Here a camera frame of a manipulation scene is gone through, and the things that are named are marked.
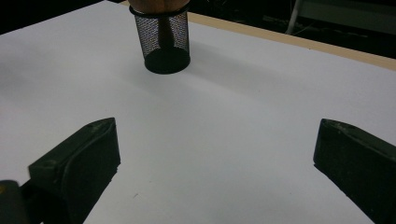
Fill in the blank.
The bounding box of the black mesh pen holder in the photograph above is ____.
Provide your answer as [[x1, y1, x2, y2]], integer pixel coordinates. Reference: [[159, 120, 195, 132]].
[[129, 3, 191, 76]]

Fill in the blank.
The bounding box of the white board sheet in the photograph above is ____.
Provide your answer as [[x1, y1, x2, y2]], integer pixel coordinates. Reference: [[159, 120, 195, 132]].
[[0, 0, 396, 224]]

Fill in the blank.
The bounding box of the light wooden table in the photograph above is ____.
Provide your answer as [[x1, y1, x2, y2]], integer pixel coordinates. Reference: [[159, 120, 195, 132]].
[[120, 0, 396, 72]]

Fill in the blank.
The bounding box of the brown wooden hairbrush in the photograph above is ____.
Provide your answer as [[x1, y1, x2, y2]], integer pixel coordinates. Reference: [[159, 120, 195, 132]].
[[128, 0, 191, 50]]

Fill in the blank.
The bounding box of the white-legged desk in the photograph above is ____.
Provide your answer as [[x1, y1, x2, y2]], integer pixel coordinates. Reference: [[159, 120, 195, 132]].
[[284, 0, 396, 35]]

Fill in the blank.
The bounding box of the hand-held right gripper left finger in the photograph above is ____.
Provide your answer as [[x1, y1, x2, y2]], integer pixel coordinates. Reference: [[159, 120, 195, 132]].
[[28, 117, 121, 224]]

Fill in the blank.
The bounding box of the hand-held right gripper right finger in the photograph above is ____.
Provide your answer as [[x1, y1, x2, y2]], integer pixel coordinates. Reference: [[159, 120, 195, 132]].
[[313, 118, 396, 224]]

